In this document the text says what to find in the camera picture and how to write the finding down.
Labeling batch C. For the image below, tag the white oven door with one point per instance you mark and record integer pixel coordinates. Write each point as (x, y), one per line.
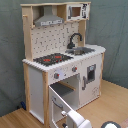
(58, 107)

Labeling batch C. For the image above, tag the black toy stovetop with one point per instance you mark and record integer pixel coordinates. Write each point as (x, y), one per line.
(52, 59)

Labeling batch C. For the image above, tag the red stove knob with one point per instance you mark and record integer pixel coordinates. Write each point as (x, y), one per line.
(74, 69)
(56, 75)

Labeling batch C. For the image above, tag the left red stove knob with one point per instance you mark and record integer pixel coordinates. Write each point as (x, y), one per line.
(56, 75)

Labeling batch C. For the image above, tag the wooden toy kitchen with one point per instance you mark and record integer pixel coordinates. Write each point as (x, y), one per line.
(45, 40)

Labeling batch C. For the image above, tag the white cupboard door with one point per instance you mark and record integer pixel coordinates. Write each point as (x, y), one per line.
(90, 79)

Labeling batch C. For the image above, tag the black toy faucet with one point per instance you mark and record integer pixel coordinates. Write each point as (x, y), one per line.
(71, 43)

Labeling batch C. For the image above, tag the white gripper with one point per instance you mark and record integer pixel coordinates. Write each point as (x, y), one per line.
(75, 120)

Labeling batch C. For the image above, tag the grey range hood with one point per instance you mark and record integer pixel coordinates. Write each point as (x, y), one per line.
(48, 18)

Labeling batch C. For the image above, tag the toy microwave door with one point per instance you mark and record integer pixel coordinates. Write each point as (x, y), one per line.
(77, 11)

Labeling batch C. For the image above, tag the right red stove knob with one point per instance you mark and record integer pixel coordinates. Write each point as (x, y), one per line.
(74, 69)

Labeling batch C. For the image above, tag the grey toy sink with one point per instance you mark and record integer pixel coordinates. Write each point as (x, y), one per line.
(79, 51)

